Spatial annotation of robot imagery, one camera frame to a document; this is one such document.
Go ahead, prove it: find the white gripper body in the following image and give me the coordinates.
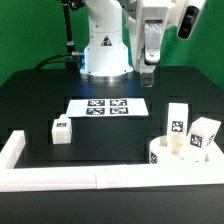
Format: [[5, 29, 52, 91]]
[[128, 0, 174, 74]]

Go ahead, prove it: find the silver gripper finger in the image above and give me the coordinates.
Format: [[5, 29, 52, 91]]
[[141, 73, 154, 87]]

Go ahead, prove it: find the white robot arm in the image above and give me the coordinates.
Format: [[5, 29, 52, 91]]
[[80, 0, 186, 87]]

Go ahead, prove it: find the paper sheet with markers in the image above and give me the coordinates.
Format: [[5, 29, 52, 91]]
[[66, 98, 149, 117]]

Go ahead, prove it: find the white U-shaped fence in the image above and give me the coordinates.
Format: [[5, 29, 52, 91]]
[[0, 130, 224, 192]]

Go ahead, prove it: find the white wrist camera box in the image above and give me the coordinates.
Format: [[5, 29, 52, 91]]
[[177, 0, 207, 40]]

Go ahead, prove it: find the black cable bundle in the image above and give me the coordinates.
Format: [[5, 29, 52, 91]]
[[33, 50, 85, 71]]

